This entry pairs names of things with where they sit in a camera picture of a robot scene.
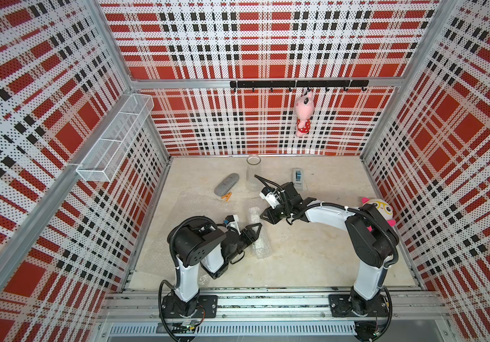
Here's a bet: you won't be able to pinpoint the pink owl plush toy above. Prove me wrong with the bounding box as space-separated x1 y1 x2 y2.
362 198 396 227

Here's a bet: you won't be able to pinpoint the grey tape dispenser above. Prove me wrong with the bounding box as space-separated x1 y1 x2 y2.
293 168 304 192

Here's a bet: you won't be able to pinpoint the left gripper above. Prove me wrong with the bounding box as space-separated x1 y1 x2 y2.
226 224 261 264

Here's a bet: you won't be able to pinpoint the pink hanging plush toy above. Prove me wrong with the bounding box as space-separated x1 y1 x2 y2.
294 91 315 138

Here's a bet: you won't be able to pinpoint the orange scissors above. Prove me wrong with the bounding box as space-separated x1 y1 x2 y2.
221 192 232 202

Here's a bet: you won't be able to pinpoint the bubble wrap sheet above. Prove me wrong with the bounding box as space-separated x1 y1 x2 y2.
128 191 247 292
245 199 273 259

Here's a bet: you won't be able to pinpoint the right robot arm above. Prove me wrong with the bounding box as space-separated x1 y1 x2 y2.
259 178 399 317

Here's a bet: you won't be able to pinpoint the black hook rail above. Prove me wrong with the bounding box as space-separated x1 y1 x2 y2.
229 80 370 90

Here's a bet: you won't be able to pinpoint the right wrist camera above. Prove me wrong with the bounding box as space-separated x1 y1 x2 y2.
259 187 280 209

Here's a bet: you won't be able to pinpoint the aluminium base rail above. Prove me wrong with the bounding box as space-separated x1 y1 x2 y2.
93 287 457 341

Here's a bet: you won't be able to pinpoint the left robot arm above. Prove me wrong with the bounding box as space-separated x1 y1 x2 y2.
159 215 262 319

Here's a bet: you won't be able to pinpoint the clear glass vase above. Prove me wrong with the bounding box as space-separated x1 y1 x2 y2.
246 155 263 192

